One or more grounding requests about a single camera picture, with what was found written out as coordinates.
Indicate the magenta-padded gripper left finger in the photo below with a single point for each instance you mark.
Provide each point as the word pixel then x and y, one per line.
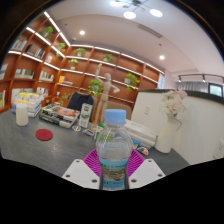
pixel 78 171

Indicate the clear blue-capped water bottle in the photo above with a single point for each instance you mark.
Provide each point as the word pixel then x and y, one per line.
pixel 114 153

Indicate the colourful book stack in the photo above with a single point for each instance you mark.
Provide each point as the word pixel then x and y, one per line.
pixel 31 103

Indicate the round-bulb ceiling lamp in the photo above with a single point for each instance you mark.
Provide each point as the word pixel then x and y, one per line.
pixel 129 15

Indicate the small snack packet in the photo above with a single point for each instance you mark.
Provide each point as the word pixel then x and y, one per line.
pixel 142 150
pixel 88 132
pixel 76 128

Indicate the grey window curtain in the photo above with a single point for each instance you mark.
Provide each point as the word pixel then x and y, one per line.
pixel 190 86

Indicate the white vase with flowers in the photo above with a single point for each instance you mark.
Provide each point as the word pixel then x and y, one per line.
pixel 166 133

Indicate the wooden artist mannequin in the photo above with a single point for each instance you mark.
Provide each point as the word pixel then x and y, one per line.
pixel 105 91

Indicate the white partition counter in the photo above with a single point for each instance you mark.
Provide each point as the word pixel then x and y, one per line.
pixel 200 133

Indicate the cream plastic cup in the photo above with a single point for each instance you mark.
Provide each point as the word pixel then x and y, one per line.
pixel 22 115

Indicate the dark book stack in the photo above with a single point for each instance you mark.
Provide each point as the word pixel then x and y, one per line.
pixel 60 115

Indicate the tall green-white drink carton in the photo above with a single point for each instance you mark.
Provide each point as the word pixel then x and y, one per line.
pixel 86 115

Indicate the small green-white carton box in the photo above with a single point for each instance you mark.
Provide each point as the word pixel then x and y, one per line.
pixel 99 130

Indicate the wooden shelf unit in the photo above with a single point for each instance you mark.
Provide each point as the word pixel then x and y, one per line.
pixel 100 68

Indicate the brown chair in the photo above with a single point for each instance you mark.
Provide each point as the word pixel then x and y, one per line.
pixel 116 106

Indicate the black office chair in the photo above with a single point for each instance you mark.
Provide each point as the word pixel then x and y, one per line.
pixel 80 101

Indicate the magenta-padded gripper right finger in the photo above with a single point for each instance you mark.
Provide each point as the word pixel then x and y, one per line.
pixel 146 171

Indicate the flat round red coaster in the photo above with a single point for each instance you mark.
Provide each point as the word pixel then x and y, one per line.
pixel 44 134

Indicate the white book stack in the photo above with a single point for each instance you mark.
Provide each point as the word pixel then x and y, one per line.
pixel 141 131

